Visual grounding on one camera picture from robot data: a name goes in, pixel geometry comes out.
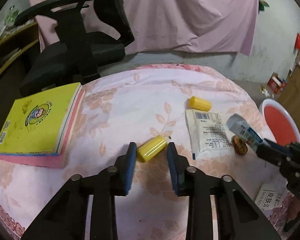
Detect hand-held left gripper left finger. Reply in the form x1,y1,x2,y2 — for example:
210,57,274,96
21,142,137,240

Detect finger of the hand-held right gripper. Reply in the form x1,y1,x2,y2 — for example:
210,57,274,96
256,145,290,167
264,138,294,153

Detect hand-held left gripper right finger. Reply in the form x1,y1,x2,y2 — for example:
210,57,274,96
166,142,282,240

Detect red bucket with white rim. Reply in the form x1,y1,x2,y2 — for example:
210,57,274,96
259,98,300,145

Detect yellow plastic cap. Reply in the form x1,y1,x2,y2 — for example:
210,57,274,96
189,96,212,111
137,135,168,162

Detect brown round scrap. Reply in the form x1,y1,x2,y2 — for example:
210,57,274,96
232,135,248,155

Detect white blue tube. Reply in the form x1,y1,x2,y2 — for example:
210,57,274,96
225,114,268,153

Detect white label packet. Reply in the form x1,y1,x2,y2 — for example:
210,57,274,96
254,184,288,210

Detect white printed sachet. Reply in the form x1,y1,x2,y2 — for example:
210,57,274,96
185,109,234,160

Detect wooden cabinet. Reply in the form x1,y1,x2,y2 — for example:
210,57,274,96
276,64,300,120

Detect floral pink blanket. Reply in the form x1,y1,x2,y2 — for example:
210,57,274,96
0,64,300,240

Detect red cardboard box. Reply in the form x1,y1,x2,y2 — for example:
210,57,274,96
267,72,287,94

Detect pink book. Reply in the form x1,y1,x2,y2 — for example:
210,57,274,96
0,87,86,168

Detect yellow book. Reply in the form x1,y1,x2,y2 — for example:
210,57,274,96
0,82,82,155

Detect black office chair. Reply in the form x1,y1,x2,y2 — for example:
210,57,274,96
15,0,135,97

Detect pink hanging cloth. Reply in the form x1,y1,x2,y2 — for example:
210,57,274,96
27,0,262,55

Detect wooden desk with shelves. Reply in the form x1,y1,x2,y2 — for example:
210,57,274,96
0,21,40,87

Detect pile of papers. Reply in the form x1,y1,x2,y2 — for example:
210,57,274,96
0,17,28,44

